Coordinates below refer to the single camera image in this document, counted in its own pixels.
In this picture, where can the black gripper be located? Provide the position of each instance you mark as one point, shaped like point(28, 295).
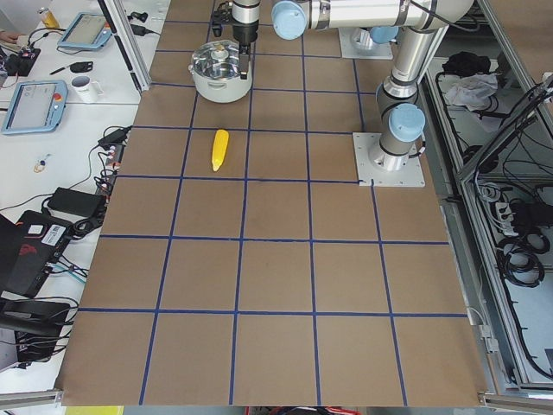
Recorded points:
point(244, 32)

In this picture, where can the glass pot lid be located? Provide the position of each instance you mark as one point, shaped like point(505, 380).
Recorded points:
point(216, 60)

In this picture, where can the yellow corn cob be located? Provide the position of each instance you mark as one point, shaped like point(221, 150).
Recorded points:
point(219, 149)

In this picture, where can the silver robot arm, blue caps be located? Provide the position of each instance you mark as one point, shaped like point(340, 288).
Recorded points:
point(403, 121)

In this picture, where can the white pot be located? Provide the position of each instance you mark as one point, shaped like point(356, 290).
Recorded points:
point(222, 91)

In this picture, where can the blue teach pendant far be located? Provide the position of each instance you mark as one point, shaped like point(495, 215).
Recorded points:
point(87, 31)

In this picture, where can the blue teach pendant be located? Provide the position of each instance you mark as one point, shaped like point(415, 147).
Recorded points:
point(87, 31)
point(35, 107)

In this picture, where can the black computer mouse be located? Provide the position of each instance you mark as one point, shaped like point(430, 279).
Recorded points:
point(81, 67)

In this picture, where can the white mug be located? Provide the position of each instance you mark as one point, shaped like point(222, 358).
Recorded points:
point(88, 90)

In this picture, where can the black marker pen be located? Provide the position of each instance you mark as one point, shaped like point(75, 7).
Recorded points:
point(58, 70)

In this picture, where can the black power strip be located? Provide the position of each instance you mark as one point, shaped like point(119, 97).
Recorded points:
point(110, 160)

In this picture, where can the orange drink bottle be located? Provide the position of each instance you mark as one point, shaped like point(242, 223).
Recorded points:
point(48, 19)

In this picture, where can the blue teach pendant near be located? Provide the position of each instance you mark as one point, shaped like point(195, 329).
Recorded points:
point(35, 107)

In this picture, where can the brown paper table mat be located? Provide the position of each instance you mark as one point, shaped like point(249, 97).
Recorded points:
point(277, 280)

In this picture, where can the black cloth bundle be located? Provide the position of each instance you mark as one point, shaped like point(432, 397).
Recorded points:
point(465, 64)

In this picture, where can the black power adapter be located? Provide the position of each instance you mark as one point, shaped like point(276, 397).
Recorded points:
point(75, 202)

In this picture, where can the white crumpled cloth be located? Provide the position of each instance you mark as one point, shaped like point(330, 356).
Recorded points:
point(473, 92)

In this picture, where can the black laptop with sticker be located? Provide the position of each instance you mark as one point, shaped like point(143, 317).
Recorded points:
point(28, 248)

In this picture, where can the black docking device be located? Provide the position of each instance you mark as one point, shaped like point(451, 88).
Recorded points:
point(31, 330)

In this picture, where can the aluminium frame post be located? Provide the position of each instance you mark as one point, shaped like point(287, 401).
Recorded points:
point(116, 17)

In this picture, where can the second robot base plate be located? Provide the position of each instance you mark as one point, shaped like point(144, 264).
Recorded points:
point(367, 43)

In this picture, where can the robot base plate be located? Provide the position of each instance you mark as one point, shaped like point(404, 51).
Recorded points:
point(377, 168)

